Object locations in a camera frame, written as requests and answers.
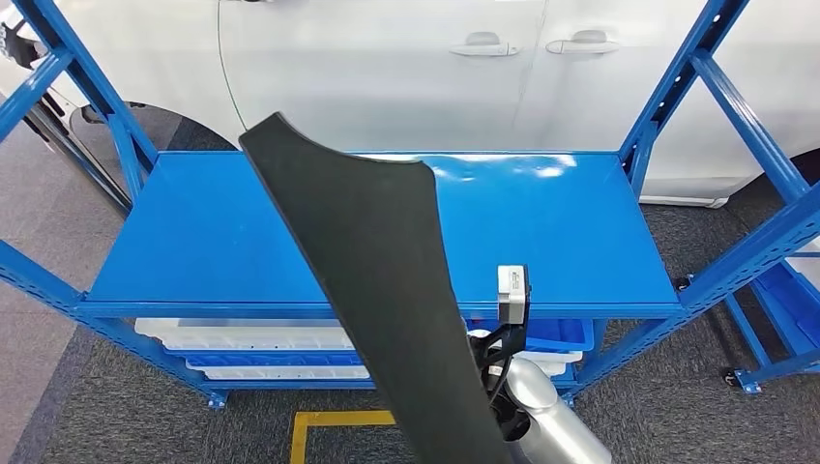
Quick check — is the blue plastic bin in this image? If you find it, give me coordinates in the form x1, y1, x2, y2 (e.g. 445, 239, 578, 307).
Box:
466, 318, 595, 355
162, 348, 366, 369

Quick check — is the white car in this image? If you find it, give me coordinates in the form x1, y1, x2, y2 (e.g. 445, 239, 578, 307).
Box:
0, 0, 820, 210

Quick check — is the black plastic panel part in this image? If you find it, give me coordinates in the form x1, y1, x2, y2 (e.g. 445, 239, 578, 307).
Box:
238, 111, 517, 464

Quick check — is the blue metal shelf rack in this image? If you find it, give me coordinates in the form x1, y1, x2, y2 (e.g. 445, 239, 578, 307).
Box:
723, 237, 820, 395
0, 0, 820, 411

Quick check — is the white car door handle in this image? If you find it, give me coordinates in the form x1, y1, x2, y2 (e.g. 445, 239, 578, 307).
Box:
545, 30, 622, 56
448, 32, 521, 59

